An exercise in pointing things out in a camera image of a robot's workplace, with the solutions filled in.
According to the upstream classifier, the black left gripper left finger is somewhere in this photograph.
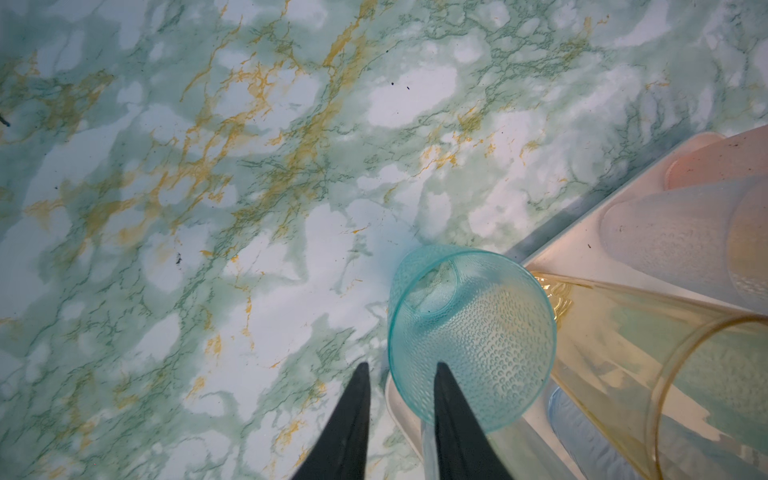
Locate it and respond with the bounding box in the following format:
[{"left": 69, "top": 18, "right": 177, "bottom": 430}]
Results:
[{"left": 293, "top": 362, "right": 371, "bottom": 479}]

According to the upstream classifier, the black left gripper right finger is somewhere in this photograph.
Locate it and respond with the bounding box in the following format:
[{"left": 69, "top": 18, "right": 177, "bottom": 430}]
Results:
[{"left": 433, "top": 362, "right": 512, "bottom": 480}]

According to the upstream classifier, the teal dimpled tall cup front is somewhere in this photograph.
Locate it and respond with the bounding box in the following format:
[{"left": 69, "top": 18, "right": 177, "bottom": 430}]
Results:
[{"left": 388, "top": 245, "right": 556, "bottom": 433}]

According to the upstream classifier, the yellow tall glass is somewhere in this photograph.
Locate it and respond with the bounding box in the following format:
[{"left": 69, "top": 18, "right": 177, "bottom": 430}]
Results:
[{"left": 538, "top": 273, "right": 767, "bottom": 479}]

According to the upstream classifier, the short clear dimpled cup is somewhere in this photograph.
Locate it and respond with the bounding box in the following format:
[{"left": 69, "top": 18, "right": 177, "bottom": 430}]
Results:
[{"left": 600, "top": 175, "right": 767, "bottom": 314}]

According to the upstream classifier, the short pink dimpled cup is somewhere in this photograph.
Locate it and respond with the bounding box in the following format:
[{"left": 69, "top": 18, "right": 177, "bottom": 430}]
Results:
[{"left": 665, "top": 126, "right": 767, "bottom": 190}]

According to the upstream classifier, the blue clear tall glass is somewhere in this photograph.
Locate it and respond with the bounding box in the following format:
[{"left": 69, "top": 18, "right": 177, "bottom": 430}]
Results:
[{"left": 421, "top": 422, "right": 574, "bottom": 479}]

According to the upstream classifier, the blue tall dimpled cup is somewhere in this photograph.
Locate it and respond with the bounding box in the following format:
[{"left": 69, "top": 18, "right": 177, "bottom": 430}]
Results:
[{"left": 547, "top": 387, "right": 642, "bottom": 479}]

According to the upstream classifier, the pink rectangular tray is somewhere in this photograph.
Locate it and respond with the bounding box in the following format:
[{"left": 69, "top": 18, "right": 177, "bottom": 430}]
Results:
[{"left": 383, "top": 130, "right": 768, "bottom": 480}]

